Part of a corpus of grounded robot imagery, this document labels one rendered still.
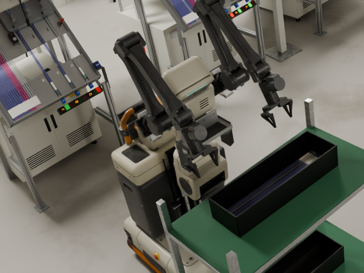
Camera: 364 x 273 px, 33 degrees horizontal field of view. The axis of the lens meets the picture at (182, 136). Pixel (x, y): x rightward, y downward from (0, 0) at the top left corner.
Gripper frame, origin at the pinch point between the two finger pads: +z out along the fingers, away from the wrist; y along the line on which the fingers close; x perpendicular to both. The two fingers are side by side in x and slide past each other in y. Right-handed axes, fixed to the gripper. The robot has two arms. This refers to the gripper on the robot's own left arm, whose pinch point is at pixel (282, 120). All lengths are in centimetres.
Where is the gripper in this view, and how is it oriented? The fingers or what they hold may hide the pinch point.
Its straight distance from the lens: 275.1
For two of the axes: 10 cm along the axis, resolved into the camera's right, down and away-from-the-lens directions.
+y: 7.8, -4.9, 3.9
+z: 4.4, 8.7, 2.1
